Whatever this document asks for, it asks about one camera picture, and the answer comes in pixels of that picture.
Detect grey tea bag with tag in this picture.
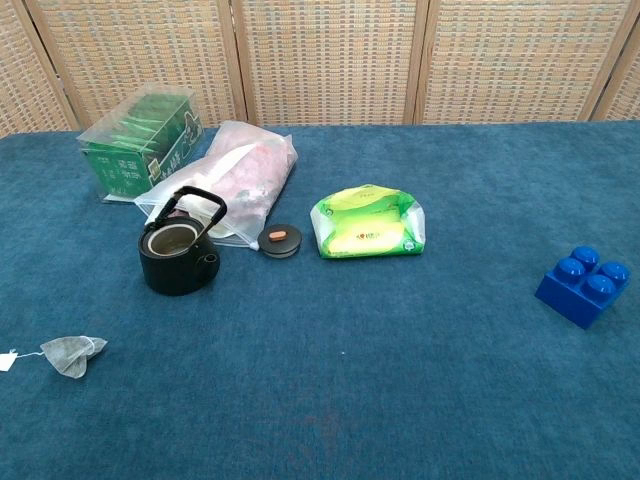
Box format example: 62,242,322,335
0,335,109,380

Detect black teapot lid orange knob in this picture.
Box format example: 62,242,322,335
256,224,303,260

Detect frosted zip bag pink contents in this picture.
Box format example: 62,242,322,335
133,120,299,250

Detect black cast iron teapot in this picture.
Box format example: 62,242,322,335
137,185,228,297

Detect clear box green packets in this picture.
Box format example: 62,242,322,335
75,84,204,204

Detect green tissue pack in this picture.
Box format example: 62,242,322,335
310,183,427,260

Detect blue carpet table cover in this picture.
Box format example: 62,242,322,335
0,119,640,480

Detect woven wicker folding screen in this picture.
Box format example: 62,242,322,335
0,0,640,140

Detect blue plastic building block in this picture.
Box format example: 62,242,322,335
534,245,632,331

